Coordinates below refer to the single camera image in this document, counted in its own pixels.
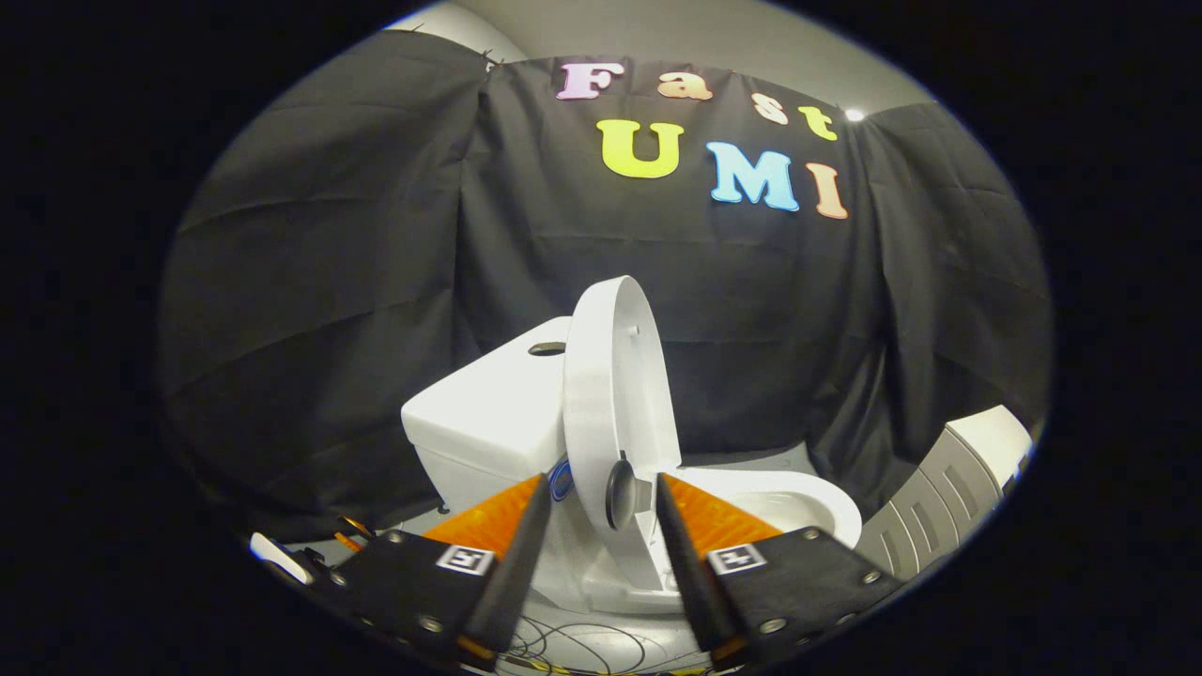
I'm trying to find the small white object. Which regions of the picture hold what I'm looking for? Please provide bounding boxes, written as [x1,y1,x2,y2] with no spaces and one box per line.
[248,531,315,586]

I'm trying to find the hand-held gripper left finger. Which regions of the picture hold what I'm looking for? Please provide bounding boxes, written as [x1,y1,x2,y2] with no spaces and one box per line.
[319,472,555,672]

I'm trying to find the grey slotted cabinet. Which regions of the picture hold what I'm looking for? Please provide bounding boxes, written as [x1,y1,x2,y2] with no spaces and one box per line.
[856,405,1035,582]

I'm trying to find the thin black floor cable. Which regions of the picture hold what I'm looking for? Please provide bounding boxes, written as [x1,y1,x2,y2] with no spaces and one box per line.
[502,615,715,676]

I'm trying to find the white toilet lid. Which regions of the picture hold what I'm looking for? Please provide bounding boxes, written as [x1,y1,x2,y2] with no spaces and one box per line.
[562,275,685,594]

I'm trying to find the orange and black cables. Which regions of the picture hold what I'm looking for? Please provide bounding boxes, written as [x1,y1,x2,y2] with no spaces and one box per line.
[331,514,378,557]

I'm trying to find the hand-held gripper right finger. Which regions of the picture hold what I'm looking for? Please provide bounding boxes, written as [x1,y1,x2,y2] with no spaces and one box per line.
[655,472,905,672]

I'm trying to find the black backdrop cloth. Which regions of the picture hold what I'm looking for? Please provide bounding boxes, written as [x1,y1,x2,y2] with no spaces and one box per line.
[155,28,1053,545]

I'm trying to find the white toilet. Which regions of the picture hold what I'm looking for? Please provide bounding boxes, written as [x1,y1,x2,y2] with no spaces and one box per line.
[401,316,864,617]

